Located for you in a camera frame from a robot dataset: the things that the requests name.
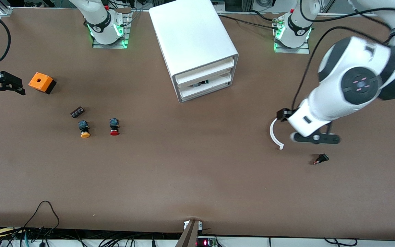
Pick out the white plastic drawer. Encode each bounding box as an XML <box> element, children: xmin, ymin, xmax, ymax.
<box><xmin>179</xmin><ymin>73</ymin><xmax>233</xmax><ymax>98</ymax></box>

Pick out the red push button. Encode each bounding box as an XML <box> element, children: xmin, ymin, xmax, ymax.
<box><xmin>109</xmin><ymin>118</ymin><xmax>120</xmax><ymax>136</ymax></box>

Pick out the yellow push button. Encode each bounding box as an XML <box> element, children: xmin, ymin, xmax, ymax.
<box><xmin>78</xmin><ymin>120</ymin><xmax>91</xmax><ymax>139</ymax></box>

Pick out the white drawer cabinet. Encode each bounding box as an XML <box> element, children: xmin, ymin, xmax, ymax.
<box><xmin>149</xmin><ymin>0</ymin><xmax>239</xmax><ymax>103</ymax></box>

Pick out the white curved plastic arc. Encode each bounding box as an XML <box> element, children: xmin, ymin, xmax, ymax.
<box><xmin>270</xmin><ymin>117</ymin><xmax>285</xmax><ymax>150</ymax></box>

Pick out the orange box with hole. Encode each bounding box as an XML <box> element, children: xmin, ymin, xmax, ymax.
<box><xmin>28</xmin><ymin>72</ymin><xmax>57</xmax><ymax>95</ymax></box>

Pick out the circuit board with red display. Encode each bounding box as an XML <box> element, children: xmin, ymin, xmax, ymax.
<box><xmin>196</xmin><ymin>236</ymin><xmax>218</xmax><ymax>247</ymax></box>

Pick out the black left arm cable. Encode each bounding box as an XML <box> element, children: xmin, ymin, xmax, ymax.
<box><xmin>292</xmin><ymin>9</ymin><xmax>395</xmax><ymax>110</ymax></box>

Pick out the small black red switch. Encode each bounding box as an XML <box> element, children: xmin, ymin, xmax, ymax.
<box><xmin>313</xmin><ymin>153</ymin><xmax>330</xmax><ymax>165</ymax></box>

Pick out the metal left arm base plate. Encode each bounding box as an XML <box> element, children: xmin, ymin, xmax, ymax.
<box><xmin>274</xmin><ymin>15</ymin><xmax>310</xmax><ymax>54</ymax></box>

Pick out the aluminium frame rail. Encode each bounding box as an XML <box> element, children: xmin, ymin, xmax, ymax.
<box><xmin>0</xmin><ymin>0</ymin><xmax>13</xmax><ymax>16</ymax></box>

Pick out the black cable on table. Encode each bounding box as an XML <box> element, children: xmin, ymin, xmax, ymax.
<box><xmin>218</xmin><ymin>13</ymin><xmax>282</xmax><ymax>30</ymax></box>

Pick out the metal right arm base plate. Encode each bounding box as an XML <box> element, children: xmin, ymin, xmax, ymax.
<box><xmin>92</xmin><ymin>10</ymin><xmax>130</xmax><ymax>49</ymax></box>

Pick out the thin black looped cable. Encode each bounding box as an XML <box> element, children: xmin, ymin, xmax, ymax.
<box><xmin>23</xmin><ymin>201</ymin><xmax>61</xmax><ymax>237</ymax></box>

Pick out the brown camera mount post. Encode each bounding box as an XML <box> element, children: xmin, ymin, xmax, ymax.
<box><xmin>175</xmin><ymin>220</ymin><xmax>200</xmax><ymax>247</ymax></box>

